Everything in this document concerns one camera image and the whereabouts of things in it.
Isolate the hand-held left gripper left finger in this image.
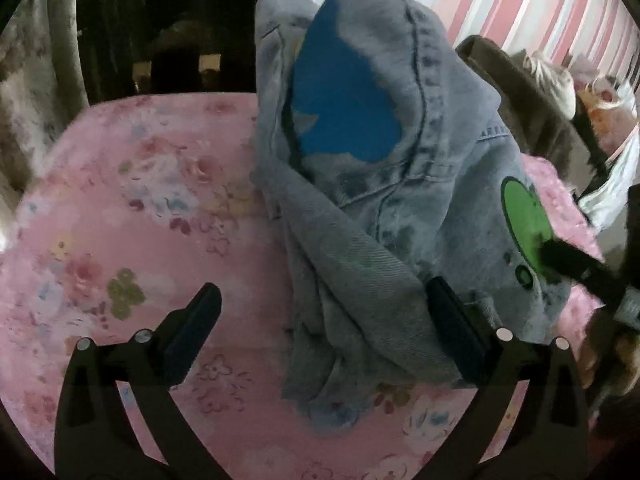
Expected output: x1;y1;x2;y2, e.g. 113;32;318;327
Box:
54;282;223;480

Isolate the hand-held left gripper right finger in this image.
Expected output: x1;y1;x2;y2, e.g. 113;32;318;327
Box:
425;276;591;480

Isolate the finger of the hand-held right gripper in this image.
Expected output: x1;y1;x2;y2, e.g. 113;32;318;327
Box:
537;239;628;311

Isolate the grey printed denim jacket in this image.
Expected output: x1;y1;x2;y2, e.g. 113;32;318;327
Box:
252;0;573;408

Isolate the person's right hand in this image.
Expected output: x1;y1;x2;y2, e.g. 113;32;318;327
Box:
580;307;640;403

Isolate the white hanging cloth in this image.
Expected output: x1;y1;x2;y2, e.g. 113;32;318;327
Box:
580;125;640;233

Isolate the black cloth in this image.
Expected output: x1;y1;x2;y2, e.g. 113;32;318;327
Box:
572;95;611;196

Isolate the brown blanket covered chair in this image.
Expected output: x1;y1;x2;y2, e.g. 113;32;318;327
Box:
455;35;608;196

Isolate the pink printed gift bag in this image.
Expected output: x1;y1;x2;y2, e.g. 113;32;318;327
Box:
575;55;640;156

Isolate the white folded cloth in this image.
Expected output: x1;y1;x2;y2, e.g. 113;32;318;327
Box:
520;50;578;121

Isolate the floral grey curtain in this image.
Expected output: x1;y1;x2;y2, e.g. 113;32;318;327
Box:
0;0;93;241

